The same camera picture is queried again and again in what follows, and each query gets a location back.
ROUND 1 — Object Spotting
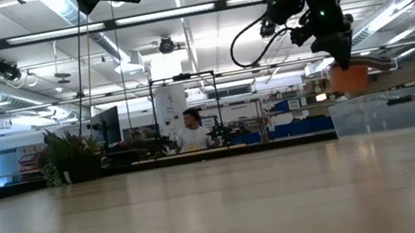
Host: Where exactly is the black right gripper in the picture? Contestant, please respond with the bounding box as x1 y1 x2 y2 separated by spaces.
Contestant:
283 0 364 80

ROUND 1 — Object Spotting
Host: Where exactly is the orange plastic measuring cup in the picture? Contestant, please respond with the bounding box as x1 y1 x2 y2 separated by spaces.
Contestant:
326 53 400 99

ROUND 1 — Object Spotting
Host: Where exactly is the clear plastic basket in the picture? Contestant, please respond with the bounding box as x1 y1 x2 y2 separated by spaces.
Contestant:
326 85 415 143

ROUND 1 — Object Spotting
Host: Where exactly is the blue storage bin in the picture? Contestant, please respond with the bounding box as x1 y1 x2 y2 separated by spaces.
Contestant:
268 114 335 141
272 95 310 116

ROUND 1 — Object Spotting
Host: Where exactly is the black computer monitor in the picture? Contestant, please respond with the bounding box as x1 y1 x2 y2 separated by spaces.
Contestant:
87 105 126 151

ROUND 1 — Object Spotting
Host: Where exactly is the person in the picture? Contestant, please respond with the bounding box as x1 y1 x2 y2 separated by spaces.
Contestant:
169 105 217 155

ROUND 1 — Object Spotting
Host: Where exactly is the potted green succulent plant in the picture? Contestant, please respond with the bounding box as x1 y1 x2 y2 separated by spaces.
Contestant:
32 119 107 191

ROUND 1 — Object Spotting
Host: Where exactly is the black round ceiling camera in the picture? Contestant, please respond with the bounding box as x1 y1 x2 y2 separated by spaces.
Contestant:
157 34 178 56

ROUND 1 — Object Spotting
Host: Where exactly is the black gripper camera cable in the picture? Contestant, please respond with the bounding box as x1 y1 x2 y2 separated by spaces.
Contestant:
220 0 308 72

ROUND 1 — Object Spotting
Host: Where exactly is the black aluminium table frame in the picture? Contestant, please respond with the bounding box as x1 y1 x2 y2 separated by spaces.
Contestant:
0 112 415 208

